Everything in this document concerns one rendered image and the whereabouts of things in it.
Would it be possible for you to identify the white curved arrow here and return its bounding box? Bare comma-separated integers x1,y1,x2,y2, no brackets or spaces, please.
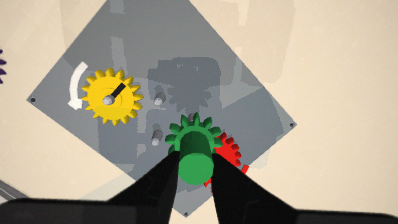
68,62,89,110

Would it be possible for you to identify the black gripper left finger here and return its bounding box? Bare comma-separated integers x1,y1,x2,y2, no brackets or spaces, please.
0,151,180,224

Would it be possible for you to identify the green gear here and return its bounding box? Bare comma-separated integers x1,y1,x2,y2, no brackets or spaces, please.
165,112,223,185

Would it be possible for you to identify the yellow gear with black stripe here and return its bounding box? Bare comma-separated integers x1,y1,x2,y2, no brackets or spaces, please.
82,68,144,126

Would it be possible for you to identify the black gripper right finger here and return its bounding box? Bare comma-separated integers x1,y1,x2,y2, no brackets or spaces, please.
211,153,398,224

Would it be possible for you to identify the red curved arrow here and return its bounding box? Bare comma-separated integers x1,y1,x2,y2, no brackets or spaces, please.
241,165,249,173

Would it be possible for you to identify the red gear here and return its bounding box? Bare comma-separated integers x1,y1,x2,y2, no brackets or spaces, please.
204,132,241,187

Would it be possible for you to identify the purple gear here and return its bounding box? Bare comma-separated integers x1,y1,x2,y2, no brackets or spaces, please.
0,49,7,84

